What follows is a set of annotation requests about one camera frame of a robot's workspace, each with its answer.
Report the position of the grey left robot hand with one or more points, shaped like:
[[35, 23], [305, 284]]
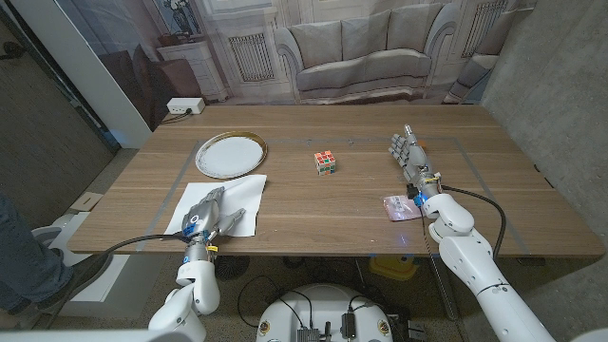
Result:
[[202, 218]]

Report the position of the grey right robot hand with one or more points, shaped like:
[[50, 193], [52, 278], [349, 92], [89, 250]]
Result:
[[417, 159]]

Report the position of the white paper sheet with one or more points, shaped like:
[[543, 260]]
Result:
[[242, 195]]

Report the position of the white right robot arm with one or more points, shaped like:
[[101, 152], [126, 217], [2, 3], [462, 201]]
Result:
[[470, 263]]

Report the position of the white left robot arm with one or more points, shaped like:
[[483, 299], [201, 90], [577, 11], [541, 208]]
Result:
[[199, 285]]

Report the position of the gold-rimmed paper plate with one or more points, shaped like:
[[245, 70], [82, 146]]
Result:
[[233, 156]]

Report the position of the pink plastic packet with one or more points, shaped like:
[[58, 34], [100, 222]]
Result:
[[398, 209]]

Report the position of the black round floor fan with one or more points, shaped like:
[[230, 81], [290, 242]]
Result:
[[231, 267]]

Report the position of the Rubik's cube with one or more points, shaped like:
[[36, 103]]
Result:
[[325, 163]]

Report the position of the yellow object under table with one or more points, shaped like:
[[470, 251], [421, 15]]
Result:
[[392, 268]]

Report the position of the white power strip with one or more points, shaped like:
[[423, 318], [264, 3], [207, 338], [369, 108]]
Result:
[[185, 105]]

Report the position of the printed living room backdrop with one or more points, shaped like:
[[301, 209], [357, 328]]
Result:
[[361, 57]]

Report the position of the grey table leg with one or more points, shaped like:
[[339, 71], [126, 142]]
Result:
[[444, 290]]

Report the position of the white robot torso base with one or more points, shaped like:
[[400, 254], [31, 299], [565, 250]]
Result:
[[323, 309]]

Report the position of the white floor stand base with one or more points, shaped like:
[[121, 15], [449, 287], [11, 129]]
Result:
[[47, 235]]

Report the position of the person in blue jeans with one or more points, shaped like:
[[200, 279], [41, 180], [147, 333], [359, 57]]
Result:
[[19, 256]]

